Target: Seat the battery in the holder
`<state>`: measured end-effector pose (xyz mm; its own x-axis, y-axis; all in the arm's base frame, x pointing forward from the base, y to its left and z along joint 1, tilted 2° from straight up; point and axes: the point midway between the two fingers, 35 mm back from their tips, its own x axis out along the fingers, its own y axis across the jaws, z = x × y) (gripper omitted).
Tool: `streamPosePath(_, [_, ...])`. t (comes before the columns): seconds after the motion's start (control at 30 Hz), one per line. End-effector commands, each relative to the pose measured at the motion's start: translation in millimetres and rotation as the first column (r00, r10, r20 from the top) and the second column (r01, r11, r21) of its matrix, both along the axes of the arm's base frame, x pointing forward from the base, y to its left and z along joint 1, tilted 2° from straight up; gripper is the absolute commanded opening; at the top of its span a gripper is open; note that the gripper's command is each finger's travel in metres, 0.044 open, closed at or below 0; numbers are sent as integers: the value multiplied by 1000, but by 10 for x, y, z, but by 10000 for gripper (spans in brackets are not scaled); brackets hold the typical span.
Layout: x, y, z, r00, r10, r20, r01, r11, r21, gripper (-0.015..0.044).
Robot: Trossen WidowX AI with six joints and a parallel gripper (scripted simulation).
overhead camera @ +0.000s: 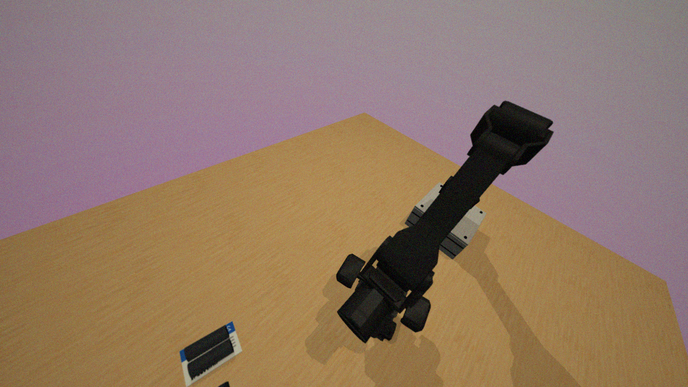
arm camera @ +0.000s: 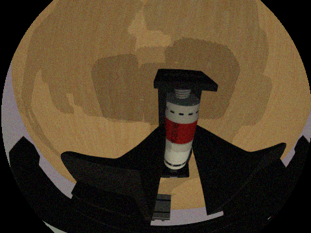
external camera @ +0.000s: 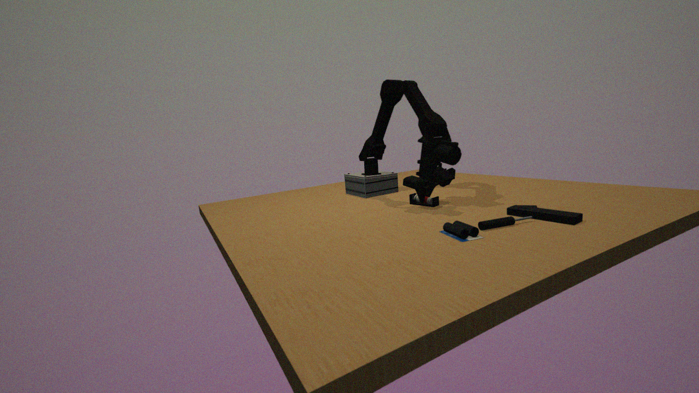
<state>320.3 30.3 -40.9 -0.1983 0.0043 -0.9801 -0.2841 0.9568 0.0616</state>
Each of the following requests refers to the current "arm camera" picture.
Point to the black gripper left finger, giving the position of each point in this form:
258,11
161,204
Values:
137,173

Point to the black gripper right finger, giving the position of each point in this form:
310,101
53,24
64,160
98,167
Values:
225,169

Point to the white and red battery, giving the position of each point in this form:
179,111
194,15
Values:
180,122

